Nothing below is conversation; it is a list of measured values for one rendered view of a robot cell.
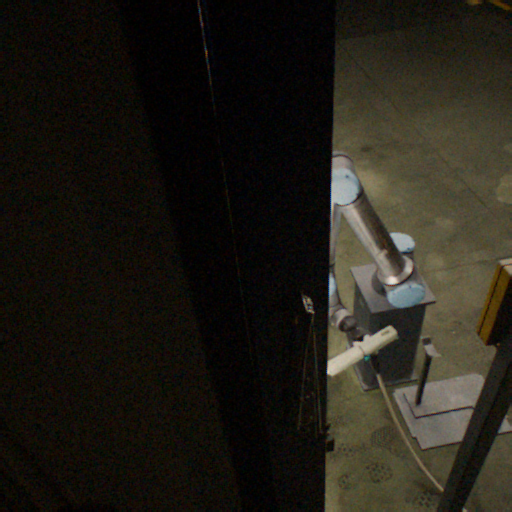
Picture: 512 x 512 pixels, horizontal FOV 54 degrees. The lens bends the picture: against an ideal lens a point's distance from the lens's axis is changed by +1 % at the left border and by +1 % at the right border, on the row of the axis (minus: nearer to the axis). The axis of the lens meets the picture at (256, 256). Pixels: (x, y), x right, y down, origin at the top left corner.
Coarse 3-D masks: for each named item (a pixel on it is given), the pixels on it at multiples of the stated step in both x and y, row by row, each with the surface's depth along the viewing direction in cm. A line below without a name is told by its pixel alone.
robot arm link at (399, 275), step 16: (336, 160) 177; (336, 176) 171; (352, 176) 171; (336, 192) 174; (352, 192) 173; (352, 208) 179; (368, 208) 182; (352, 224) 186; (368, 224) 184; (368, 240) 190; (384, 240) 191; (384, 256) 195; (400, 256) 199; (384, 272) 202; (400, 272) 201; (416, 272) 206; (400, 288) 202; (416, 288) 201; (400, 304) 209
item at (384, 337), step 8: (392, 328) 197; (376, 336) 197; (384, 336) 196; (392, 336) 196; (360, 344) 197; (368, 344) 196; (376, 344) 195; (384, 344) 197; (344, 352) 197; (352, 352) 196; (360, 352) 195; (368, 352) 196; (376, 352) 198; (336, 360) 196; (344, 360) 195; (352, 360) 195; (376, 360) 203; (328, 368) 195; (336, 368) 194; (344, 368) 196; (376, 368) 206
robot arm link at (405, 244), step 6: (390, 234) 224; (396, 234) 223; (402, 234) 223; (396, 240) 220; (402, 240) 219; (408, 240) 219; (402, 246) 216; (408, 246) 216; (414, 246) 218; (402, 252) 214; (408, 252) 215
